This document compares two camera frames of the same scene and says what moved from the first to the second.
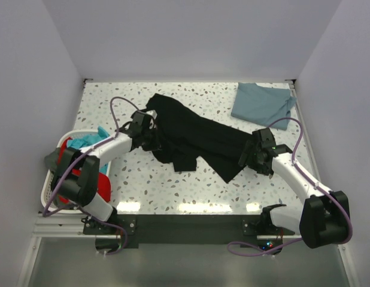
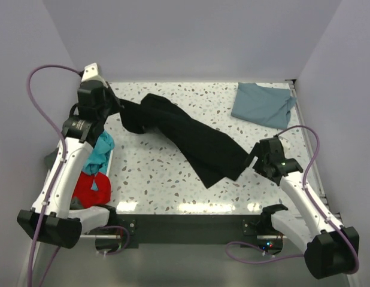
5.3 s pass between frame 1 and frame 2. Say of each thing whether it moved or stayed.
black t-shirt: moved
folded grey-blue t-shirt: stayed
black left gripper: moved
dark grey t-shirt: stayed
